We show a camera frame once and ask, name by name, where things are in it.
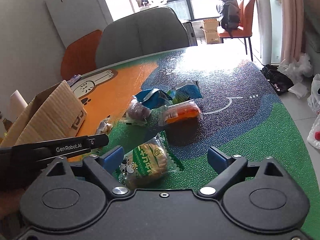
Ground white leaning board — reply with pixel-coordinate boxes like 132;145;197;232
45;0;113;47

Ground pink curtain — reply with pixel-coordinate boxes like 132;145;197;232
281;0;304;63

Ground blue green snack bag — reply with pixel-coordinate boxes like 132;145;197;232
167;80;202;104

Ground white plastic bags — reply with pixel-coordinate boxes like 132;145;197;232
277;53;313;99

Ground colourful cat table mat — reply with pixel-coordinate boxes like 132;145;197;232
72;46;319;239

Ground orange chair near window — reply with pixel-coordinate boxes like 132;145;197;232
217;0;256;61

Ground orange packaged snack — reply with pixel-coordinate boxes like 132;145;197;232
158;99;202;126

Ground black clothes on floor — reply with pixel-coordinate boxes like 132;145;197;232
261;64;294;95

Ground orange chair by wall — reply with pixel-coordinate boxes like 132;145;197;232
60;30;103;80

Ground green packaged bread snack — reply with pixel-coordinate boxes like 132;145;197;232
117;131;184;190

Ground purple packaged bread snack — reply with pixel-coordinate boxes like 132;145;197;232
123;97;151;126

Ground white paper roll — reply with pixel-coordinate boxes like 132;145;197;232
9;90;28;121

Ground small blue tissue pack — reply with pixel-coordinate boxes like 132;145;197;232
67;74;81;87

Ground black backpack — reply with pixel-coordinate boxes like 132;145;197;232
216;0;240;38

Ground brown cardboard box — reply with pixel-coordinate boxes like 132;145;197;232
1;81;87;147

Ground small clear wrapped snack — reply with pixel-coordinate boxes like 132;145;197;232
95;116;113;135

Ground grey upholstered chair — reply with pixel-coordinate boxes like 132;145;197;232
95;7;190;68

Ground cardboard boxes by window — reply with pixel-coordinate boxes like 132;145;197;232
202;18;220;44

